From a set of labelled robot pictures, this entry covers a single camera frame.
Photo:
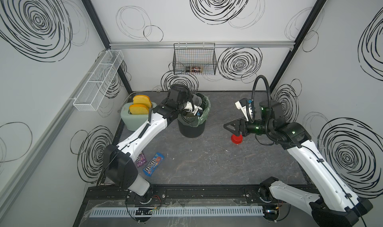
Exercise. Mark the white slotted cable duct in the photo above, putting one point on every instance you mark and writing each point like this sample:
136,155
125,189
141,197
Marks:
215,211

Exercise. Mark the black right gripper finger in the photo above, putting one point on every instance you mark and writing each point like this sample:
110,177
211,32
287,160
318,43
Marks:
234,123
233,129

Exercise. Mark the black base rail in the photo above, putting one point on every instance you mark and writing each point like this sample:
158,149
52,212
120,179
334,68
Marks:
165,193

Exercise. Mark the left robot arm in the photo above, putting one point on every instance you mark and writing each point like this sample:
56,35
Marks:
119,160

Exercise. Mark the red jar lid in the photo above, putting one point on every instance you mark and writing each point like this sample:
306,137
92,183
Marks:
237,139

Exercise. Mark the black corner frame post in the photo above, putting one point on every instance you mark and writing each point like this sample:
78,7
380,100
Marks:
318,6

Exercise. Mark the white wire wall shelf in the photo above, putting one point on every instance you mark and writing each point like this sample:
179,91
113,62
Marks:
95,89

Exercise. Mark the purple candy bag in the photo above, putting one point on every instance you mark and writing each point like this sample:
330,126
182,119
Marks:
141,160

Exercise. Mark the green toaster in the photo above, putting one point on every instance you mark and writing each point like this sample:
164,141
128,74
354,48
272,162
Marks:
132,122

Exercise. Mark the yellow toast slice back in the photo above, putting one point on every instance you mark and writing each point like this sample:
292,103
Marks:
142,100

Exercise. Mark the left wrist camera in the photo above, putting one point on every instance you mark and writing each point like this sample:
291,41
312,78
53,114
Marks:
195,110

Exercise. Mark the black left corner post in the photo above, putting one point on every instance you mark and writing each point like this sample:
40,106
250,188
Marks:
104,39

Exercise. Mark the yellow toast slice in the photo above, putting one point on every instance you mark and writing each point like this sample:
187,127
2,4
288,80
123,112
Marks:
138,109
142,100

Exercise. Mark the small jar in basket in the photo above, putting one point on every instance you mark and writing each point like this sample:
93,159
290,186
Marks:
194,69

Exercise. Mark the black wire wall basket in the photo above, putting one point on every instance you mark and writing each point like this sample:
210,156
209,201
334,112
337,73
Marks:
204,57

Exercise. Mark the blue candy bag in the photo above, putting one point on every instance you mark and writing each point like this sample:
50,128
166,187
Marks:
153,164

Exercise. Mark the black bin with green bag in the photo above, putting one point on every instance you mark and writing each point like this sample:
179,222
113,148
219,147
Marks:
192,126

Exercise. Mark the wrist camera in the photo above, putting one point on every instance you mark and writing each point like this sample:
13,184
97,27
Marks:
245,106
195,110

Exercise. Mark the clear oatmeal jar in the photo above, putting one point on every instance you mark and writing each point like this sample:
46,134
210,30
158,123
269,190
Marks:
196,100

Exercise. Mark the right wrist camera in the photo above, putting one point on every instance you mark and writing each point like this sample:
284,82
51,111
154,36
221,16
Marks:
245,106

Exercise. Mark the aluminium wall rail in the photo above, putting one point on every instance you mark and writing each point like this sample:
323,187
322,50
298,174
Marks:
202,44

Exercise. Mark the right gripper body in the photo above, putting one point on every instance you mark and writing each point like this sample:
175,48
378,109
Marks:
256,126

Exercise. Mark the yellow toast slice front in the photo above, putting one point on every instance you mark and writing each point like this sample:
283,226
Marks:
138,109

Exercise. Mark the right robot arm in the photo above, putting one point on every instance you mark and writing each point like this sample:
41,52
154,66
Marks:
335,204

